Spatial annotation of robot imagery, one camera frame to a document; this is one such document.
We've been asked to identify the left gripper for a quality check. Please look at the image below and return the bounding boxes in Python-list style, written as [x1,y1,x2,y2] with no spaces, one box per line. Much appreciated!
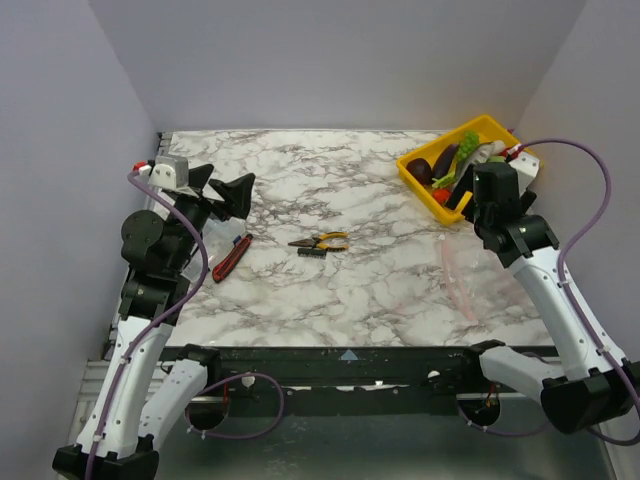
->
[167,165,254,272]

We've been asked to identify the toy green onion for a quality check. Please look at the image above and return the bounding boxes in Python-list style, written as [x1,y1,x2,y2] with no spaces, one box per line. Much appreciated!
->
[432,140,506,189]

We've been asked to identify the red toy chili pepper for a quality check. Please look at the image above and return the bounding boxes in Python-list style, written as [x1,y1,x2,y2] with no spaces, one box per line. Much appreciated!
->
[432,188,451,205]

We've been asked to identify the clear zip top bag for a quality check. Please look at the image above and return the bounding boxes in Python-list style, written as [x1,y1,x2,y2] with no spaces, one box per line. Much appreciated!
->
[436,235,528,324]

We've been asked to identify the grey toy fish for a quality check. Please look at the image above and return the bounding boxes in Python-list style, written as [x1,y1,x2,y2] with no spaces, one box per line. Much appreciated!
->
[455,142,495,176]

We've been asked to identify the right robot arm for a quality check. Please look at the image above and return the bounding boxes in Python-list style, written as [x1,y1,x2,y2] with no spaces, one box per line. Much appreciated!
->
[459,163,639,434]

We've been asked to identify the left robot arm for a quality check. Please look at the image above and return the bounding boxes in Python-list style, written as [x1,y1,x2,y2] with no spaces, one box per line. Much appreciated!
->
[52,157,256,479]

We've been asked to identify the clear plastic box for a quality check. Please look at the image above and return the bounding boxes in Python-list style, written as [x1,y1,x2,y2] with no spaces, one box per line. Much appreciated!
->
[201,218,249,275]

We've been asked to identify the green toy grapes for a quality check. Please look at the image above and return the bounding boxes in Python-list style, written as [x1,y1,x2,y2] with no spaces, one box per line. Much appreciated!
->
[457,131,479,159]

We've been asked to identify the purple toy eggplant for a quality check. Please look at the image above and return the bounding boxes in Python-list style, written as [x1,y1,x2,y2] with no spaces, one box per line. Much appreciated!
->
[432,143,459,180]

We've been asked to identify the yellow plastic tray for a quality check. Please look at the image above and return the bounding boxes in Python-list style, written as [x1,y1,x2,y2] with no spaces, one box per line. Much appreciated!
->
[396,115,542,226]

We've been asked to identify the red black utility knife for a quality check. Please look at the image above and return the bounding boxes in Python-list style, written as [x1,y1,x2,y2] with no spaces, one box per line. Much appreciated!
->
[212,233,253,283]

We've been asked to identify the dark red toy beet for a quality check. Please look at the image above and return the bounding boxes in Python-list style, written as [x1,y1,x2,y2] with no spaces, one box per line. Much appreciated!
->
[406,158,432,185]

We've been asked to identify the black comb piece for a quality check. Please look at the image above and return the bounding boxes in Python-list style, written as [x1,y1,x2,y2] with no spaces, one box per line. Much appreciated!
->
[297,247,327,259]

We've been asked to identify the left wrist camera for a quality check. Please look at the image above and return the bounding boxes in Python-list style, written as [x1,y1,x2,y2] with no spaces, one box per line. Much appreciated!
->
[133,154,189,192]

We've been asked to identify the yellow handled pliers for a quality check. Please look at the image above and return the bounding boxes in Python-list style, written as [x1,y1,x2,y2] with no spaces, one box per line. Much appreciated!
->
[288,231,349,252]

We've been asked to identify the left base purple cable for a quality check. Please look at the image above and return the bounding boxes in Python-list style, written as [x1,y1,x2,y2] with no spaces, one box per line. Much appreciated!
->
[184,372,286,442]

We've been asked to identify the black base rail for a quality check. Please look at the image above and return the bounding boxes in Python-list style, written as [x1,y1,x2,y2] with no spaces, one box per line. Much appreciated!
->
[188,347,511,424]

